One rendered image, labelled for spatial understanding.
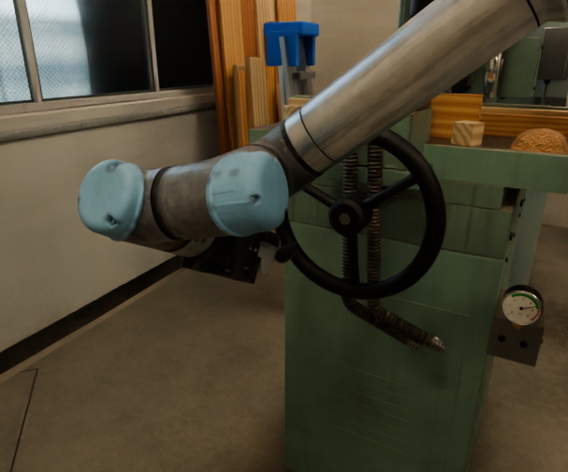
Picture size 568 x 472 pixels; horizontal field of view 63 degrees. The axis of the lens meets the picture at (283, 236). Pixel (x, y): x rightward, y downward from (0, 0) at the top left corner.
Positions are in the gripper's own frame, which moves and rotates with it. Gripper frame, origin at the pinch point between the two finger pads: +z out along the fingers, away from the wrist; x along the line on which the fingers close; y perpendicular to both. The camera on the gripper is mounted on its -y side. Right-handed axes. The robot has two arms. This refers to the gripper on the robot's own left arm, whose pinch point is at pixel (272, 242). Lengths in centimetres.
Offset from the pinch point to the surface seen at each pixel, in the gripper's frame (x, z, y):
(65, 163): -117, 45, -16
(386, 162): 13.4, 6.4, -17.1
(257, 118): -91, 119, -68
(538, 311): 39.2, 20.2, 0.3
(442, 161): 20.3, 15.0, -21.1
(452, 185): 22.5, 17.1, -17.6
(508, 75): 26, 36, -48
